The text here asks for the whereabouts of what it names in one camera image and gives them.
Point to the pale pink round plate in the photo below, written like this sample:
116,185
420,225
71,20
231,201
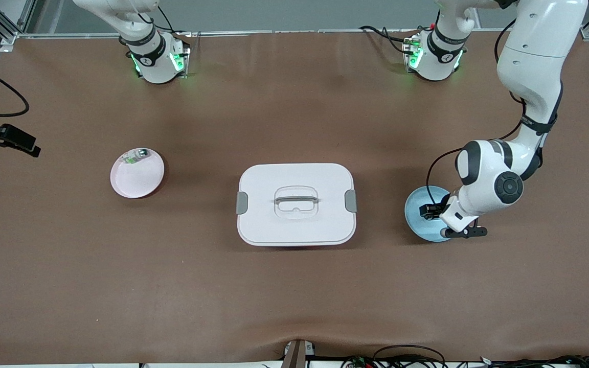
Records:
138,179

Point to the aluminium table edge rail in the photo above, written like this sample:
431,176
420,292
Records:
274,32

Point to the small grey bracket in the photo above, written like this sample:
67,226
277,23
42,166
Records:
294,355

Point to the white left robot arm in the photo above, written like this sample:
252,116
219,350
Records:
540,51

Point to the light blue round plate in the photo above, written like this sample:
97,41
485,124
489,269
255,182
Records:
420,230

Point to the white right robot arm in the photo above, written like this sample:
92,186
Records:
146,56

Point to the brown table cover mat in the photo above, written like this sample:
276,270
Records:
294,296

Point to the white lidded storage box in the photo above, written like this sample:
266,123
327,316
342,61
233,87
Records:
294,227

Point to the grey box latch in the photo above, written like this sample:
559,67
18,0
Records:
350,201
242,203

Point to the green push button switch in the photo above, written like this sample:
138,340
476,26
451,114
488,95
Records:
138,155

